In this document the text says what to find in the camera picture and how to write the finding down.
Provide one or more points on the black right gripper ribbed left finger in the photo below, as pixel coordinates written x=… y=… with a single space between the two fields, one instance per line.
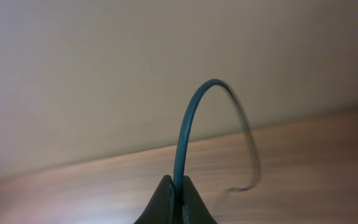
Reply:
x=159 y=209

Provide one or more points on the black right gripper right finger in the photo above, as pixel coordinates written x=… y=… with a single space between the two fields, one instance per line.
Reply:
x=194 y=211

